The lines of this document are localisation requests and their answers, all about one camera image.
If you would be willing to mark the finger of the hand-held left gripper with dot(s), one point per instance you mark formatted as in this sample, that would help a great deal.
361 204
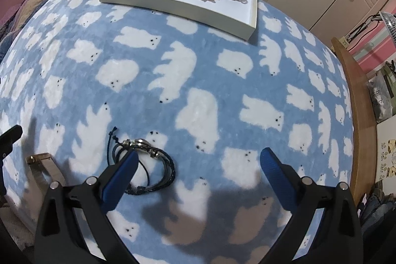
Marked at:
10 137

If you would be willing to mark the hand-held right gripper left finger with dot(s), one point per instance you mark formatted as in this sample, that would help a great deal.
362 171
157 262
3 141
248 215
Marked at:
122 180

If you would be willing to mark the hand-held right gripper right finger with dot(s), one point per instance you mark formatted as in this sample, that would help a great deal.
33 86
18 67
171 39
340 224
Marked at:
278 180

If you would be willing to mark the white shallow tray box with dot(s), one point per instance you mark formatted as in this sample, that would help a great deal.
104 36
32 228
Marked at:
185 2

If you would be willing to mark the gold mesh watch band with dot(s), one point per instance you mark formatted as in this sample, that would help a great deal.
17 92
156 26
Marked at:
46 168

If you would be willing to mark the wooden bed footboard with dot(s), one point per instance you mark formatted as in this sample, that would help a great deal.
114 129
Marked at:
359 115

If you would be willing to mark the dark clothing pile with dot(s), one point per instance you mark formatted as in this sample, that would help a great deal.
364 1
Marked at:
377 211

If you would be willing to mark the white cartoon bear board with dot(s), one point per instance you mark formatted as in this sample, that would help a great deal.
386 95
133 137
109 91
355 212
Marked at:
386 149

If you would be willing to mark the blue polar bear blanket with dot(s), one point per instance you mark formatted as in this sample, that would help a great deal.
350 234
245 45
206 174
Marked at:
216 75

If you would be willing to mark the green storage box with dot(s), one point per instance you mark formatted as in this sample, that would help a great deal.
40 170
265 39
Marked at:
382 97

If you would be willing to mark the metal grill lamp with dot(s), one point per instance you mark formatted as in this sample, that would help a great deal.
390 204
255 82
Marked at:
389 22

